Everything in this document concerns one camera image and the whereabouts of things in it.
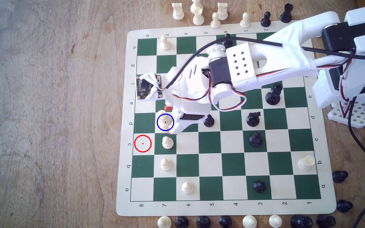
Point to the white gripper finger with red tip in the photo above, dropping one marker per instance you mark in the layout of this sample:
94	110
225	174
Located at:
169	106
177	125

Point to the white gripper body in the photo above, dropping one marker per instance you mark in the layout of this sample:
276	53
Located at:
191	117

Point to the white chess pawn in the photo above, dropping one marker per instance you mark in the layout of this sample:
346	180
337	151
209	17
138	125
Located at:
187	188
245	21
166	164
167	143
215	21
164	122
165	43

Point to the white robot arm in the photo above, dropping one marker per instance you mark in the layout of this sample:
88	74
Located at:
360	19

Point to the black chess pawn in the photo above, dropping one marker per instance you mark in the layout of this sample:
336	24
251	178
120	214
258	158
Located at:
255	140
265	20
208	121
227	43
259	186

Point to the black chess knight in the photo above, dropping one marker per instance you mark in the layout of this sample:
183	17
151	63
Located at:
253	119

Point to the white chess rook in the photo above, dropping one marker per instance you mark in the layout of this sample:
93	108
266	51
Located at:
222	12
178	12
306	163
198	17

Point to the black chess queen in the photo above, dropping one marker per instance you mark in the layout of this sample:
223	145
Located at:
273	96

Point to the white chess piece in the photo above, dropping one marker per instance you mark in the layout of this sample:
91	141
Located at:
275	221
164	222
249	222
196	3

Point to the black chess piece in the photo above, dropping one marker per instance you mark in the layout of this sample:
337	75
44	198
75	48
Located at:
225	222
181	223
340	176
301	222
203	222
344	206
325	221

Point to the black chess bishop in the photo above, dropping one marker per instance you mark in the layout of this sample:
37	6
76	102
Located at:
286	15

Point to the green white chessboard mat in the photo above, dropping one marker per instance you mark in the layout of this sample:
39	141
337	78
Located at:
233	164

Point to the white cloth tape wrap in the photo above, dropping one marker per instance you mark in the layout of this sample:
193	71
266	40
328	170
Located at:
296	34

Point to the taped camera circuit board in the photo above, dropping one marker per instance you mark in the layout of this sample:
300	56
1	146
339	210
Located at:
147	88

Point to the white perforated base plate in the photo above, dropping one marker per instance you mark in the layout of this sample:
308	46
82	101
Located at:
360	118

